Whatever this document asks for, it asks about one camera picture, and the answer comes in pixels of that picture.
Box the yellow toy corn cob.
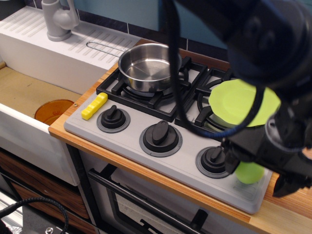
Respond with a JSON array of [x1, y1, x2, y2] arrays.
[[81, 93, 108, 120]]

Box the stainless steel pot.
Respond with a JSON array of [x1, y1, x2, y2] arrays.
[[86, 41, 171, 93]]

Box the right black burner grate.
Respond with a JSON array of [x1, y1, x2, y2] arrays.
[[183, 68, 235, 141]]

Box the middle black stove knob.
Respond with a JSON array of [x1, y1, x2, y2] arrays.
[[139, 120, 183, 157]]

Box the white toy sink unit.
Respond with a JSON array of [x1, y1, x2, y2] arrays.
[[0, 6, 139, 186]]

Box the black stove knob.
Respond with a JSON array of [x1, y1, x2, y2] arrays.
[[139, 120, 183, 157], [195, 146, 230, 179], [97, 105, 131, 134]]

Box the small green toy pear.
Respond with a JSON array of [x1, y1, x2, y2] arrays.
[[234, 161, 265, 184]]

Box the wooden drawer fronts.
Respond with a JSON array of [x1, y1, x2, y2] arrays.
[[0, 149, 96, 234]]

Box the left black stove knob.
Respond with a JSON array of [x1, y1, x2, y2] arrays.
[[97, 105, 131, 134]]

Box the grey toy stove top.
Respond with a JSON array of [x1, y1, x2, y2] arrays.
[[63, 57, 273, 215]]

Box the grey toy faucet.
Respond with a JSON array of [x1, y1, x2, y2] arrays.
[[41, 0, 79, 41]]

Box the left black burner grate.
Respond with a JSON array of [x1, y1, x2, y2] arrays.
[[96, 57, 208, 122]]

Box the black burner grate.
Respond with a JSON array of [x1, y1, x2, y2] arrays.
[[183, 68, 235, 141], [96, 57, 208, 122]]

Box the light green plastic plate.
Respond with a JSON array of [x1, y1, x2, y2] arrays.
[[208, 79, 281, 127]]

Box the black braided foreground cable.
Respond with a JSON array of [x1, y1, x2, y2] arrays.
[[0, 197, 70, 234]]

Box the right black stove knob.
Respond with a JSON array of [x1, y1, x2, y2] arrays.
[[195, 146, 230, 179]]

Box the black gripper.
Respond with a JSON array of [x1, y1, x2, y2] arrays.
[[223, 126, 312, 197]]

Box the oven door with black handle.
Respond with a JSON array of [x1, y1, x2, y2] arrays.
[[87, 164, 253, 234]]

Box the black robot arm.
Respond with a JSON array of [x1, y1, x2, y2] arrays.
[[172, 0, 312, 197]]

